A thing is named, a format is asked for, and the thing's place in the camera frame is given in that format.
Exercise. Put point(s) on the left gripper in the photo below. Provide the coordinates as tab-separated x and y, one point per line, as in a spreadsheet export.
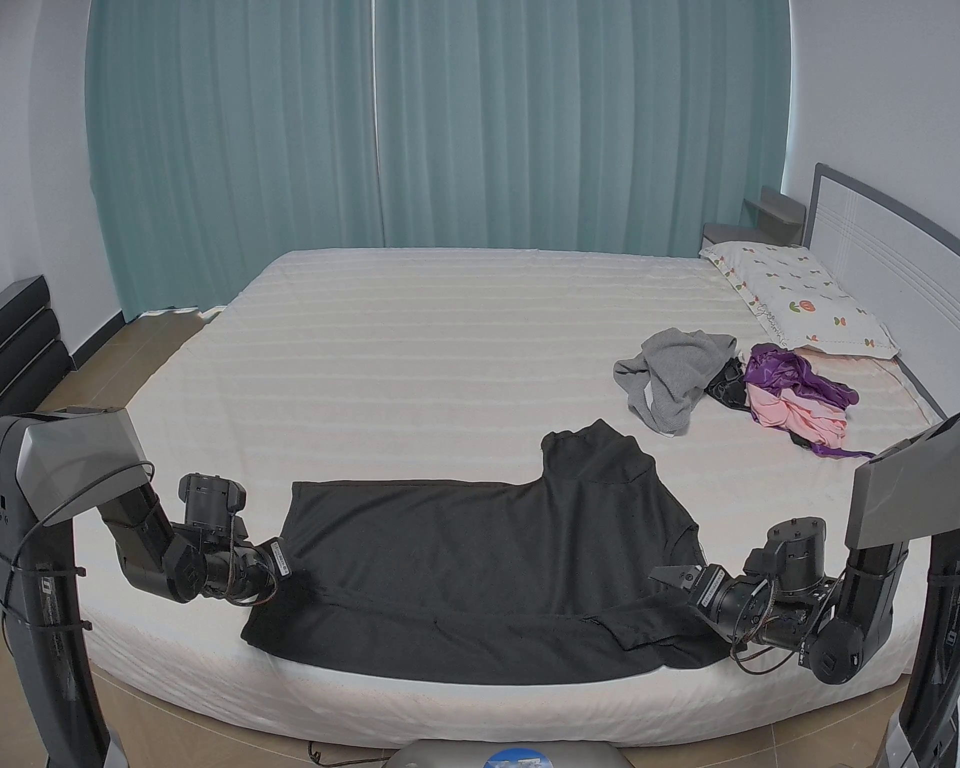
274	564

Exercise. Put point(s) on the pink garment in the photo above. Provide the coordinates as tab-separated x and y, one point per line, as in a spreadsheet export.
795	412

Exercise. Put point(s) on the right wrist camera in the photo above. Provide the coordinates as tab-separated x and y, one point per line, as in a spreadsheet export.
756	562

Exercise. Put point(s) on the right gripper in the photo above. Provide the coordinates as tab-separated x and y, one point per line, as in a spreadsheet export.
724	604

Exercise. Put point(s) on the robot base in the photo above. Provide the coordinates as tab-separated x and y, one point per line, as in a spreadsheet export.
504	756

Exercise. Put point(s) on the grey garment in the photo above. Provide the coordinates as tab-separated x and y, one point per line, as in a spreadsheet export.
675	375

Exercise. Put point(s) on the white printed pillow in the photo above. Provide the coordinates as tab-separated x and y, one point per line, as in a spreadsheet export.
795	296

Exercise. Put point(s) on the black chest of drawers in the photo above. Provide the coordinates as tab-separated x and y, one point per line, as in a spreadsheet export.
28	337

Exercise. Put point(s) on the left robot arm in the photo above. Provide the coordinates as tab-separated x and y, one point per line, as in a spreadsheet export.
82	450

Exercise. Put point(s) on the bed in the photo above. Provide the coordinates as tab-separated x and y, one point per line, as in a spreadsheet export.
450	352

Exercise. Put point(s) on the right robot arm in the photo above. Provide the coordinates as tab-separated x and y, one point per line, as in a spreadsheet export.
885	495

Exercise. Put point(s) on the blue-green curtain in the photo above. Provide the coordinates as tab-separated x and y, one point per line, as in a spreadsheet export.
585	120
240	150

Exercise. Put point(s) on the black T-shirt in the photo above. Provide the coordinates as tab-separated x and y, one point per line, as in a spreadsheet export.
465	570

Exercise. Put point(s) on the small black garment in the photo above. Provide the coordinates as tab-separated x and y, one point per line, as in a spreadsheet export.
727	386

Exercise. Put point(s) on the grey bedside table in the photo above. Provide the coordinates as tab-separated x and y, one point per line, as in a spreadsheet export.
772	214

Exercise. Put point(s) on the purple garment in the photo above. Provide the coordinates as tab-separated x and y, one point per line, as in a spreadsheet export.
787	371

